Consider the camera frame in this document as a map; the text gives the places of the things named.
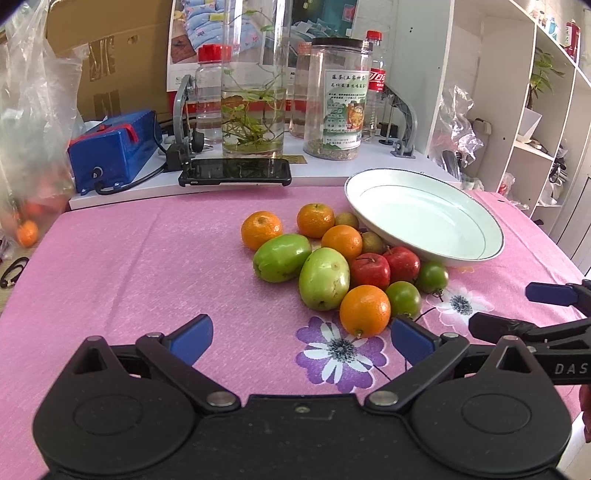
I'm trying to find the grey phone stand left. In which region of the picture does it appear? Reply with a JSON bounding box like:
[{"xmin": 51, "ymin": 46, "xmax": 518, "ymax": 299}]
[{"xmin": 165, "ymin": 74, "xmax": 205, "ymax": 172}]

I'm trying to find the crumpled clear plastic bag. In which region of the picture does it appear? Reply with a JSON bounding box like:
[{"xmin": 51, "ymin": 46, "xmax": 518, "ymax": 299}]
[{"xmin": 429, "ymin": 86, "xmax": 485, "ymax": 181}]

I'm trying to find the cardboard box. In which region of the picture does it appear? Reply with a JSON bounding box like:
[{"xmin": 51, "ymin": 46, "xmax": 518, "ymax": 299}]
[{"xmin": 46, "ymin": 0, "xmax": 172, "ymax": 121}]

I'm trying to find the large orange front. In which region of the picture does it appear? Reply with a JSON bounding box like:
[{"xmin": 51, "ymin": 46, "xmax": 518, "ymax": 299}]
[{"xmin": 339, "ymin": 285, "xmax": 391, "ymax": 339}]

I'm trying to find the small brown-green fruit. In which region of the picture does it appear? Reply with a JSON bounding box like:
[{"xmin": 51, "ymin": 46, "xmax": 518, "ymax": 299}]
[
  {"xmin": 362, "ymin": 231, "xmax": 387, "ymax": 255},
  {"xmin": 335, "ymin": 212, "xmax": 360, "ymax": 229}
]

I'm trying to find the clear bottle red cap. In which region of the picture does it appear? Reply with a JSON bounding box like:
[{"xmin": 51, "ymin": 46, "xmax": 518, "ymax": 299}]
[{"xmin": 195, "ymin": 44, "xmax": 229, "ymax": 145}]

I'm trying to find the green jujube apple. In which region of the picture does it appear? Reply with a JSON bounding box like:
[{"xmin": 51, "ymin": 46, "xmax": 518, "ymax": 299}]
[
  {"xmin": 252, "ymin": 234, "xmax": 311, "ymax": 284},
  {"xmin": 298, "ymin": 247, "xmax": 351, "ymax": 311}
]

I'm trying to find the clear jar with label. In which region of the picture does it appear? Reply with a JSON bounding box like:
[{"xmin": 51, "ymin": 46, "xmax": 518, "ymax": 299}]
[{"xmin": 304, "ymin": 37, "xmax": 373, "ymax": 161}]

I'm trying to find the red small apple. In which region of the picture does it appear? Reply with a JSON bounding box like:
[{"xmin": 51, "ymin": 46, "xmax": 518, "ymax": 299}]
[
  {"xmin": 384, "ymin": 246, "xmax": 421, "ymax": 283},
  {"xmin": 351, "ymin": 253, "xmax": 391, "ymax": 290}
]

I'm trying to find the cola bottle red cap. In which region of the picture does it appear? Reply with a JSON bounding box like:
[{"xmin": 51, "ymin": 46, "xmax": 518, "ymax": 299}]
[{"xmin": 363, "ymin": 30, "xmax": 386, "ymax": 140}]

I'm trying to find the white raised board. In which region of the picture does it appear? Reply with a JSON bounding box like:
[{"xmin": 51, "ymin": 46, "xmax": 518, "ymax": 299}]
[{"xmin": 69, "ymin": 136, "xmax": 461, "ymax": 210}]

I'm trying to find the white ceramic plate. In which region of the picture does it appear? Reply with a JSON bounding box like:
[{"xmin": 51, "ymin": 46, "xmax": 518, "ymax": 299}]
[{"xmin": 345, "ymin": 168, "xmax": 505, "ymax": 267}]

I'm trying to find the red spray can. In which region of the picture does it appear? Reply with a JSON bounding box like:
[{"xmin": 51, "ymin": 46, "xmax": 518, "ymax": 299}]
[{"xmin": 563, "ymin": 19, "xmax": 581, "ymax": 63}]

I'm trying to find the mandarin orange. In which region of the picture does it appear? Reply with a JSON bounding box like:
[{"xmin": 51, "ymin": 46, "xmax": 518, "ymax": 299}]
[
  {"xmin": 321, "ymin": 225, "xmax": 363, "ymax": 262},
  {"xmin": 240, "ymin": 211, "xmax": 283, "ymax": 251},
  {"xmin": 297, "ymin": 203, "xmax": 335, "ymax": 239}
]

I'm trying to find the plastic bag with fruit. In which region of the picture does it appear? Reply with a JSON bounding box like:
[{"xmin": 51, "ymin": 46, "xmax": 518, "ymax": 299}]
[{"xmin": 1, "ymin": 1, "xmax": 88, "ymax": 248}]

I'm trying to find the grey stand right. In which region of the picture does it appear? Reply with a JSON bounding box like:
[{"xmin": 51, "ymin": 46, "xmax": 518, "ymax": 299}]
[{"xmin": 379, "ymin": 84, "xmax": 418, "ymax": 159}]

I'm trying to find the small brown-green fruit back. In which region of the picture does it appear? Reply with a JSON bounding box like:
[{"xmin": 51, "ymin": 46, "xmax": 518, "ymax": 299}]
[{"xmin": 335, "ymin": 212, "xmax": 360, "ymax": 229}]

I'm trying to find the pink floral tablecloth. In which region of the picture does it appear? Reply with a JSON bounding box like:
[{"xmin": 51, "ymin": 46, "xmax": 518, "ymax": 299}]
[{"xmin": 0, "ymin": 185, "xmax": 587, "ymax": 480}]

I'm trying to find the potted green plant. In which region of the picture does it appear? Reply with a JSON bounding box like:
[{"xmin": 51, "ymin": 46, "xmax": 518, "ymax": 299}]
[{"xmin": 526, "ymin": 47, "xmax": 565, "ymax": 110}]

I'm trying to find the white shelf unit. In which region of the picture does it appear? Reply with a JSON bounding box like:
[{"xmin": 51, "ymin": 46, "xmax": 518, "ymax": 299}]
[{"xmin": 392, "ymin": 0, "xmax": 591, "ymax": 259}]

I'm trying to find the blue power supply box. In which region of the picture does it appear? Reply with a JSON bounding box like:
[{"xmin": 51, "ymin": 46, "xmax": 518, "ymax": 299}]
[{"xmin": 67, "ymin": 110, "xmax": 163, "ymax": 195}]

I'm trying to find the small brown-green fruit front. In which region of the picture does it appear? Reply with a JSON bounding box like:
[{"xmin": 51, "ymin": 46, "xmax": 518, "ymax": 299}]
[{"xmin": 362, "ymin": 231, "xmax": 387, "ymax": 255}]

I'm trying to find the black smartphone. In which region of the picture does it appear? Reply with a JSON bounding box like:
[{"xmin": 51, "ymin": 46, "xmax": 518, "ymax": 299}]
[{"xmin": 178, "ymin": 157, "xmax": 293, "ymax": 187}]

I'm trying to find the glass vase with plant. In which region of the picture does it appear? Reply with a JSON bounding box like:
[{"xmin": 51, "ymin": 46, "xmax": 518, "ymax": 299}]
[{"xmin": 221, "ymin": 0, "xmax": 293, "ymax": 158}]

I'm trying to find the green tomato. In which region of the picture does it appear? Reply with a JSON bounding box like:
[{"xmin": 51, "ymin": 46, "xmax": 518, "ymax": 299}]
[
  {"xmin": 415, "ymin": 261, "xmax": 449, "ymax": 294},
  {"xmin": 386, "ymin": 281, "xmax": 422, "ymax": 320}
]

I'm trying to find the poster with bedding picture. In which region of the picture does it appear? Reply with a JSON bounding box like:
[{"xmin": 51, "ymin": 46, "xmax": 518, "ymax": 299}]
[{"xmin": 166, "ymin": 1, "xmax": 297, "ymax": 92}]

